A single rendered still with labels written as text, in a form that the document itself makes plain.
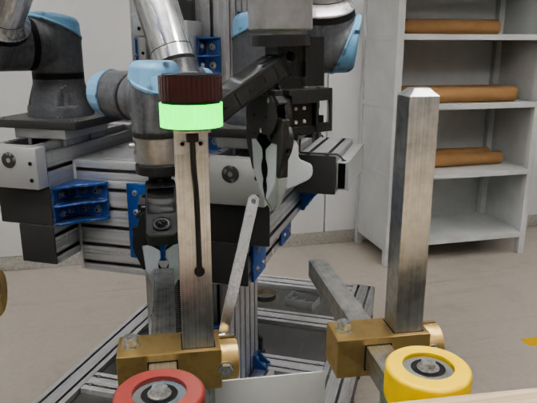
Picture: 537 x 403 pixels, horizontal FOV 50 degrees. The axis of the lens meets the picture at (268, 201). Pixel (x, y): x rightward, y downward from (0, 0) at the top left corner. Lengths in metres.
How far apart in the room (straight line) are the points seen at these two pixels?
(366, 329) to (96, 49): 2.69
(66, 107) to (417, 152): 0.93
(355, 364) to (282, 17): 0.41
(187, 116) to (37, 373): 1.98
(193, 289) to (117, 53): 2.65
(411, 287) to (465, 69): 3.17
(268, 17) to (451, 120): 3.18
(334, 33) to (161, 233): 0.55
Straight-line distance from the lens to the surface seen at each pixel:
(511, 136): 3.78
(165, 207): 0.85
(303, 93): 0.68
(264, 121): 0.69
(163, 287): 0.86
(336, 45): 1.17
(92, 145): 1.46
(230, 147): 1.19
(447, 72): 3.75
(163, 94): 0.54
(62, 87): 1.41
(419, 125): 0.65
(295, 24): 0.67
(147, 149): 0.86
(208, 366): 0.68
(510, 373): 2.45
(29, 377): 2.42
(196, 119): 0.53
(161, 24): 1.04
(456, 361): 0.60
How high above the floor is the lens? 1.20
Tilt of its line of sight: 15 degrees down
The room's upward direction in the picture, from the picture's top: straight up
